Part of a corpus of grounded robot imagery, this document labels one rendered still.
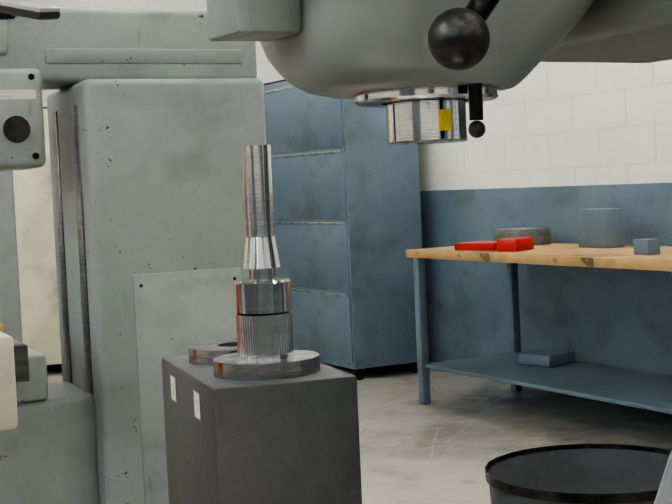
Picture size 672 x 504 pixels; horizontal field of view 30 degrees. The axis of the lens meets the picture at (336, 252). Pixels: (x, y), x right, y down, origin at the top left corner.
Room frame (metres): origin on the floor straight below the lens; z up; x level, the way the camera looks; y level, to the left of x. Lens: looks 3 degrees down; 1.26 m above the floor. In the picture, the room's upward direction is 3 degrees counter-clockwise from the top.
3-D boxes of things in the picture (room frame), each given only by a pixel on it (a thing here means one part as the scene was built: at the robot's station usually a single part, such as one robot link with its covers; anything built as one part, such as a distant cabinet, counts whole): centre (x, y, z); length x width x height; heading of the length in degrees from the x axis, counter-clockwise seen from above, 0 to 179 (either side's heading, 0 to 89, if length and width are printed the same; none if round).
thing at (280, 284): (1.04, 0.06, 1.18); 0.05 x 0.05 x 0.01
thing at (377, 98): (0.75, -0.06, 1.31); 0.09 x 0.09 x 0.01
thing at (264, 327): (1.04, 0.06, 1.14); 0.05 x 0.05 x 0.06
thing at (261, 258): (1.04, 0.06, 1.24); 0.03 x 0.03 x 0.11
